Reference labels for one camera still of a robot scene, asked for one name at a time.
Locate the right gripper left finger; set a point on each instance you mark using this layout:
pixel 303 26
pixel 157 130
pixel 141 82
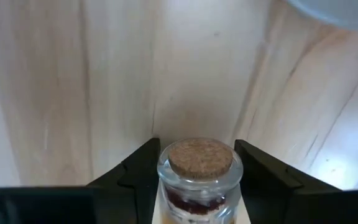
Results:
pixel 73 205

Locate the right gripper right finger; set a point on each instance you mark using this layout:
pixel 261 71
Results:
pixel 291 199

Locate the small cork-stoppered glass jar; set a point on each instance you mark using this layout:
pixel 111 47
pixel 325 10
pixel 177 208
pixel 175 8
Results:
pixel 199 158

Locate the wide clear plastic bin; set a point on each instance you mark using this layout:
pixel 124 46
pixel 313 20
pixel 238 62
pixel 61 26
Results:
pixel 346 12

